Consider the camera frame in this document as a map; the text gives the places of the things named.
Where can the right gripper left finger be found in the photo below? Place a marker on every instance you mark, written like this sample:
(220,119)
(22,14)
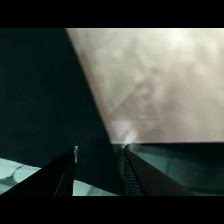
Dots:
(56,178)

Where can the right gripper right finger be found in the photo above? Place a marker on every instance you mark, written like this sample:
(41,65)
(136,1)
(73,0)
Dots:
(143,180)

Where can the dark green garment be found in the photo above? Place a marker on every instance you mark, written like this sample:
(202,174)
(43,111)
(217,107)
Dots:
(40,100)

